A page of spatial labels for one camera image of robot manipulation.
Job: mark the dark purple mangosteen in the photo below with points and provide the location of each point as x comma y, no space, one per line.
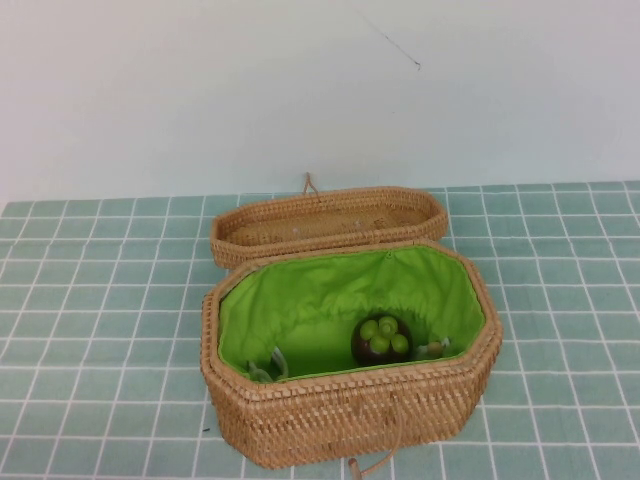
367,350

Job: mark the woven rattan basket lid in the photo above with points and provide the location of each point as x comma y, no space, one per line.
270,220

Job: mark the woven rattan basket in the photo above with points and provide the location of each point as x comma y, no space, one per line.
340,420

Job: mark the bright green fabric liner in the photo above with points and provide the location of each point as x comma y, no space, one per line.
310,295

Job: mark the green white grid tablecloth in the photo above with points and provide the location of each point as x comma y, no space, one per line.
100,300

